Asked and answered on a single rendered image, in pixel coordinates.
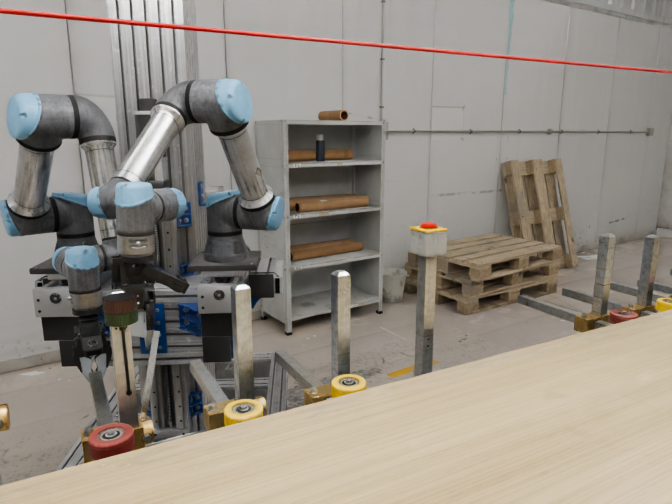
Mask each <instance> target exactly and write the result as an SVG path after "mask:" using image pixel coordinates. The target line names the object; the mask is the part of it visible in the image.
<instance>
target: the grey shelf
mask: <svg viewBox="0 0 672 504"><path fill-rule="evenodd" d="M353 128H354V129H353ZM353 133H354V134H353ZM385 134H386V121H339V120H263V121H255V139H256V157H257V160H258V163H259V165H260V168H261V171H262V174H263V177H264V180H265V183H266V185H268V186H270V187H271V188H272V190H273V192H274V195H275V196H277V195H279V196H281V197H282V198H283V200H284V215H283V220H282V223H281V225H280V227H279V228H278V229H277V230H274V231H271V230H268V231H266V230H258V232H259V251H261V257H260V258H276V261H283V260H284V282H283V293H282V295H281V294H274V298H261V319H262V320H266V319H267V316H265V312H266V313H268V314H269V315H271V316H273V317H274V318H276V319H278V320H279V321H281V322H283V323H284V324H285V335H287V336H289V335H292V321H294V320H298V319H303V318H306V317H310V316H314V315H319V314H325V313H331V273H333V272H334V271H337V270H344V271H346V272H347V273H349V274H350V275H351V279H350V308H353V307H358V306H363V305H367V304H372V303H376V302H378V303H379V310H376V313H377V314H382V313H383V311H382V285H383V234H384V184H385ZM316 135H324V140H325V149H348V148H350V149H352V150H354V151H353V158H352V159H347V160H325V161H316V160H315V161H289V157H288V150H292V149H316ZM353 135H354V136H353ZM353 138H354V139H353ZM353 140H354V141H353ZM353 143H354V144H353ZM353 145H354V146H353ZM383 146H384V147H383ZM383 149H384V150H383ZM281 157H282V158H281ZM348 166H349V194H356V195H368V197H369V203H368V206H367V207H357V208H345V209H334V210H322V211H311V212H299V213H297V212H296V211H290V209H289V198H292V197H306V196H321V195H335V194H348ZM354 176H355V191H354ZM382 200H383V201H382ZM349 238H352V239H353V240H354V242H358V241H361V242H362V244H363V249H362V250H361V251H354V252H348V253H342V254H335V255H329V256H323V257H316V258H310V259H304V260H297V261H290V246H291V245H299V244H307V243H316V242H324V241H332V240H340V239H349ZM283 247H284V249H283ZM352 270H353V271H352ZM352 272H353V273H352ZM352 274H353V275H352ZM352 283H353V284H352ZM352 285H353V286H352ZM289 322H290V323H289ZM286 327H287V328H286ZM289 327H290V328H289Z"/></svg>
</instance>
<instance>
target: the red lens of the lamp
mask: <svg viewBox="0 0 672 504"><path fill-rule="evenodd" d="M134 295H135V297H134V298H132V299H129V300H126V301H120V302H109V301H105V300H104V297H103V298H102V303H103V311H104V312H105V313H109V314H120V313H126V312H130V311H133V310H135V309H137V296H136V294H134Z"/></svg>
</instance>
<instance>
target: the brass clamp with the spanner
mask: <svg viewBox="0 0 672 504"><path fill-rule="evenodd" d="M138 419H139V426H138V427H134V428H133V429H134V437H135V447H134V449H133V451H135V450H138V449H142V448H145V444H148V443H152V442H154V441H155V435H154V427H153V423H152V419H150V418H148V419H143V420H141V418H140V417H138ZM84 430H85V429H84ZM84 430H81V431H80V432H81V441H82V449H83V457H84V464H85V463H89V462H93V461H96V460H93V459H92V458H91V457H90V454H89V445H88V438H89V437H84V435H83V434H84Z"/></svg>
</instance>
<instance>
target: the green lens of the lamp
mask: <svg viewBox="0 0 672 504"><path fill-rule="evenodd" d="M103 313H104V323H105V325H107V326H111V327H121V326H127V325H131V324H134V323H136V322H137V321H138V320H139V319H138V308H137V309H136V310H135V311H133V312H131V313H127V314H122V315H108V314H106V313H105V312H103Z"/></svg>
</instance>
